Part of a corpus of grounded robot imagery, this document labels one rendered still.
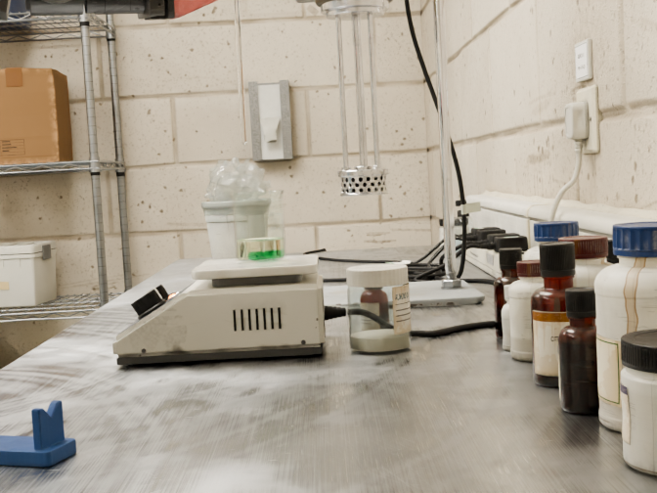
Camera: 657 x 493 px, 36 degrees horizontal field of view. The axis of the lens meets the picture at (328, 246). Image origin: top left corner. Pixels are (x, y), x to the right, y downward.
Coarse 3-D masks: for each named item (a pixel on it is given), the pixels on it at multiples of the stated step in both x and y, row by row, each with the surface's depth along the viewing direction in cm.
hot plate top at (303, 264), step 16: (288, 256) 105; (304, 256) 104; (192, 272) 95; (208, 272) 95; (224, 272) 95; (240, 272) 95; (256, 272) 95; (272, 272) 95; (288, 272) 95; (304, 272) 95
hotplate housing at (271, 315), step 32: (192, 288) 99; (224, 288) 95; (256, 288) 95; (288, 288) 95; (320, 288) 95; (160, 320) 94; (192, 320) 94; (224, 320) 94; (256, 320) 94; (288, 320) 94; (320, 320) 95; (128, 352) 95; (160, 352) 95; (192, 352) 95; (224, 352) 95; (256, 352) 95; (288, 352) 95; (320, 352) 95
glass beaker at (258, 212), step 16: (256, 192) 97; (272, 192) 97; (240, 208) 98; (256, 208) 97; (272, 208) 97; (240, 224) 98; (256, 224) 97; (272, 224) 98; (240, 240) 98; (256, 240) 97; (272, 240) 98; (240, 256) 98; (256, 256) 98; (272, 256) 98
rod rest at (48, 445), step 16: (32, 416) 63; (48, 416) 64; (48, 432) 64; (64, 432) 66; (0, 448) 64; (16, 448) 64; (32, 448) 64; (48, 448) 64; (64, 448) 64; (0, 464) 64; (16, 464) 64; (32, 464) 63; (48, 464) 63
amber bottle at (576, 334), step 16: (576, 288) 70; (592, 288) 69; (576, 304) 69; (592, 304) 68; (576, 320) 69; (592, 320) 69; (560, 336) 69; (576, 336) 68; (592, 336) 68; (560, 352) 69; (576, 352) 68; (592, 352) 68; (560, 368) 70; (576, 368) 68; (592, 368) 68; (560, 384) 70; (576, 384) 68; (592, 384) 68; (560, 400) 70; (576, 400) 69; (592, 400) 68
